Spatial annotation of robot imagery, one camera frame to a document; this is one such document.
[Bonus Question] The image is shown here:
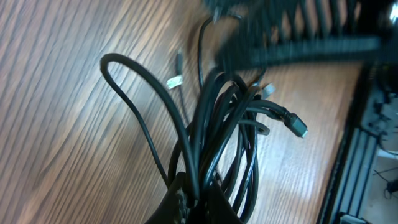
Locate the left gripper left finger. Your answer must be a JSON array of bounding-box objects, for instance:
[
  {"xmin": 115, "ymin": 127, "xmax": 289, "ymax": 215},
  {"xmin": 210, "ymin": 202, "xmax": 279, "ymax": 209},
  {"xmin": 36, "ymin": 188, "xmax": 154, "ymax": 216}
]
[{"xmin": 146, "ymin": 172, "xmax": 199, "ymax": 224}]

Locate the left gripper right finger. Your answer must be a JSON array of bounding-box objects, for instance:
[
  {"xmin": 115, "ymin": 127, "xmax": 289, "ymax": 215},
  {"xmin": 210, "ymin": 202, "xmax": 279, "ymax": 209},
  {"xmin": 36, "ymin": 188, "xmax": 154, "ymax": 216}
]
[{"xmin": 198, "ymin": 180, "xmax": 243, "ymax": 224}]

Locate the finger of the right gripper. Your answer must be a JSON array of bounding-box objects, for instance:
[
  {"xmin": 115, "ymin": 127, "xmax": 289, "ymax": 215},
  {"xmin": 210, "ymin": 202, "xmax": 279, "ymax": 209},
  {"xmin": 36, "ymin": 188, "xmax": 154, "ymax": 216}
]
[{"xmin": 205, "ymin": 0, "xmax": 382, "ymax": 68}]

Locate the thick black USB cable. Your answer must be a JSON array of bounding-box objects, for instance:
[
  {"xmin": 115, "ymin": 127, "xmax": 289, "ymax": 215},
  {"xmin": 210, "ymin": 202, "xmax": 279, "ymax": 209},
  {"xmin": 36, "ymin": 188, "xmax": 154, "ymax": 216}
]
[{"xmin": 99, "ymin": 52, "xmax": 309, "ymax": 224}]

